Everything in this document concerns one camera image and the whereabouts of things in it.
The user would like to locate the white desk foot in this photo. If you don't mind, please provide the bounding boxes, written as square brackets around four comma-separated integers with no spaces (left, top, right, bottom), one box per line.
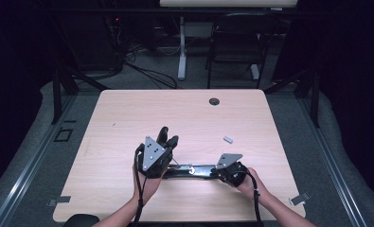
[250,63,260,80]

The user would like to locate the black folding chair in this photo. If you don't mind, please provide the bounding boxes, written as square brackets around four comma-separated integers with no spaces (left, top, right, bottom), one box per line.
[205,12,278,90]

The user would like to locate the person's right hand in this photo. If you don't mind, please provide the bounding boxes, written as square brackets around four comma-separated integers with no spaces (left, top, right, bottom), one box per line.
[236,167,271,201]

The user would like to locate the person's left hand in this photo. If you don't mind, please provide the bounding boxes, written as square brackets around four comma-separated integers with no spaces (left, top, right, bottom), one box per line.
[132,166,168,206]

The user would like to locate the aluminium floor rail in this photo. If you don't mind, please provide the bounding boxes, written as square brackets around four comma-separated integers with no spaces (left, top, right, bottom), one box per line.
[296,97,368,227]
[0,94,79,227]

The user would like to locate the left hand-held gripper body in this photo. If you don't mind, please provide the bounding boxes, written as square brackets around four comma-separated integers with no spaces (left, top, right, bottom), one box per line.
[134,135,173,180]

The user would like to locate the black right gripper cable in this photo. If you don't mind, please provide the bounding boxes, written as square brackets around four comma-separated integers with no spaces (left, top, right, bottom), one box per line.
[235,169,265,227]

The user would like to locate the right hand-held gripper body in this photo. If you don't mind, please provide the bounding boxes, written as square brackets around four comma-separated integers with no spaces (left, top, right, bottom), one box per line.
[216,153,249,187]

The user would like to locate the black floor cables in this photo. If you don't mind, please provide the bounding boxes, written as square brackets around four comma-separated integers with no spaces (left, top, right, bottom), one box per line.
[124,60,179,90]

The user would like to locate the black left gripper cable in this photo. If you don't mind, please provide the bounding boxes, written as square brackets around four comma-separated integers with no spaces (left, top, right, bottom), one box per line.
[134,144,146,227]

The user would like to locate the grey tape piece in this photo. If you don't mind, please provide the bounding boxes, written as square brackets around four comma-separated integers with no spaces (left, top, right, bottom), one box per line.
[46,195,72,207]
[289,191,312,206]

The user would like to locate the dark rounded object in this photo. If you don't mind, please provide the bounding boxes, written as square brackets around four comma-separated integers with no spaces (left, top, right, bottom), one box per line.
[62,213,100,227]

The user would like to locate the black metal frame stand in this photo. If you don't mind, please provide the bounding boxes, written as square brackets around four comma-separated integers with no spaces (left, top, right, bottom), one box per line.
[263,67,321,129]
[50,62,110,126]

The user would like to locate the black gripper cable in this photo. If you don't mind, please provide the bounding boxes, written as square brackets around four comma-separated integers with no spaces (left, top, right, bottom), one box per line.
[134,144,146,227]
[235,169,265,227]

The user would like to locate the dark computer tower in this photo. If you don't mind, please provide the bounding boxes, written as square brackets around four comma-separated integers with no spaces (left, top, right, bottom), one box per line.
[105,15,126,68]

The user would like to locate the white desk leg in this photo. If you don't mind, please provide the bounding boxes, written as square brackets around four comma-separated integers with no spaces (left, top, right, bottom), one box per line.
[177,15,187,81]

